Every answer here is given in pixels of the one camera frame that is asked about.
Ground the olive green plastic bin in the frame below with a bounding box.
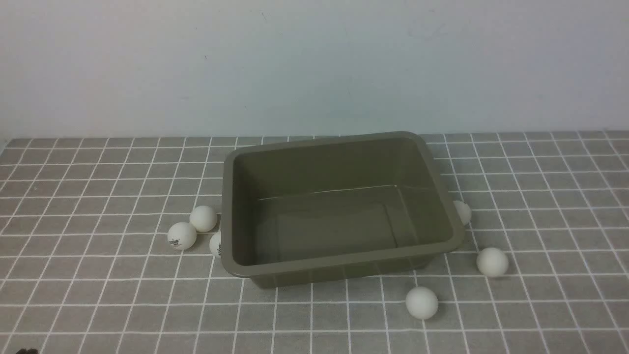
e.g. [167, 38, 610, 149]
[221, 131, 465, 288]

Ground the white ball with logo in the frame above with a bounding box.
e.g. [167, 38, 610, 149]
[167, 222, 197, 251]

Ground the white ball front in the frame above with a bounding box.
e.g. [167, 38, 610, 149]
[405, 287, 439, 320]

